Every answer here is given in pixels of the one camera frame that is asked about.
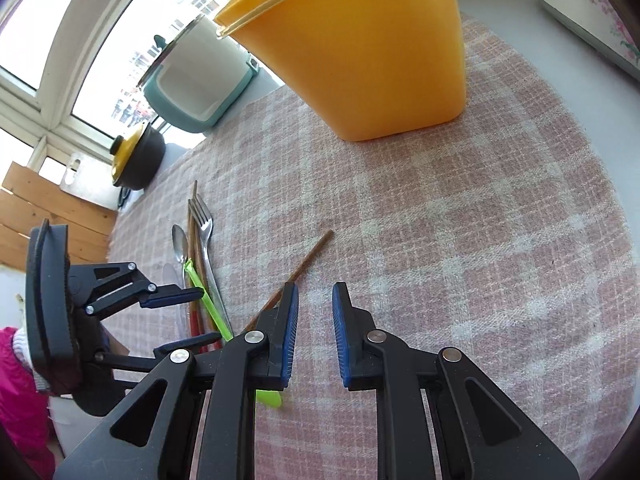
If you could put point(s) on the yellow lidded black pot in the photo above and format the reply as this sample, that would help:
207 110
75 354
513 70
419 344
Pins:
137 157

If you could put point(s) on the wooden slat panel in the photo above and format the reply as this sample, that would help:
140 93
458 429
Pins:
27 199

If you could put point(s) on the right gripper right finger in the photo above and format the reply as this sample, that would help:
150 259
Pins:
439 415

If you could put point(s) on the yellow plastic utensil holder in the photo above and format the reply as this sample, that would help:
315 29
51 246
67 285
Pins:
368 68

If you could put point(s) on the white teal electric pot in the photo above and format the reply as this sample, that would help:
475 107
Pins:
197 76

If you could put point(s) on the pink checkered cloth mat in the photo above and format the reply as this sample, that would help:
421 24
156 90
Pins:
498 233

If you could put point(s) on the green plastic utensil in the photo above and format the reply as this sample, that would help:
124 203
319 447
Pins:
269 398

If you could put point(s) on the brown wooden chopstick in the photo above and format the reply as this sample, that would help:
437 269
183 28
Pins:
194 305
294 276

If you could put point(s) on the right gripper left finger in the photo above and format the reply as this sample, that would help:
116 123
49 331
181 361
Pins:
192 415

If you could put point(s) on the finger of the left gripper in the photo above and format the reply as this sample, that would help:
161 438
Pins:
165 297
184 347

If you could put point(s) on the left hand pink sleeve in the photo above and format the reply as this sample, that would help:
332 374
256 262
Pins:
24 410

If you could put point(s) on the white floral rice cooker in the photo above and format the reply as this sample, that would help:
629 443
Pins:
599 25

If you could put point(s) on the silver metal fork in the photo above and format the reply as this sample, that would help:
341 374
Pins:
205 221

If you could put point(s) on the red chopstick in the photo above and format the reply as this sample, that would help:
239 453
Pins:
208 325

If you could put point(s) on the silver metal spoon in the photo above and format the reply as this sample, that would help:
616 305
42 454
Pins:
180 244

